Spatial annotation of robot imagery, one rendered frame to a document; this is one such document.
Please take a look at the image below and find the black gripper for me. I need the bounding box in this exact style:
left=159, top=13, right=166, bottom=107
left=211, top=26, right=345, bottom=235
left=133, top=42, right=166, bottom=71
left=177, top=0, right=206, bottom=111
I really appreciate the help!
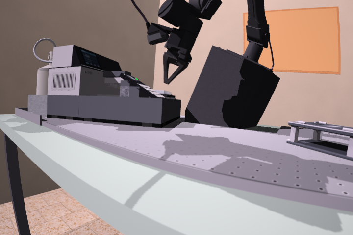
left=163, top=31, right=196, bottom=84

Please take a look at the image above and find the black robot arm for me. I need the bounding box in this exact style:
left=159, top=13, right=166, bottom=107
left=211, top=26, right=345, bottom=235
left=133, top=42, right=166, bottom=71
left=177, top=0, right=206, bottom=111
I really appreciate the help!
left=147, top=0, right=273, bottom=72

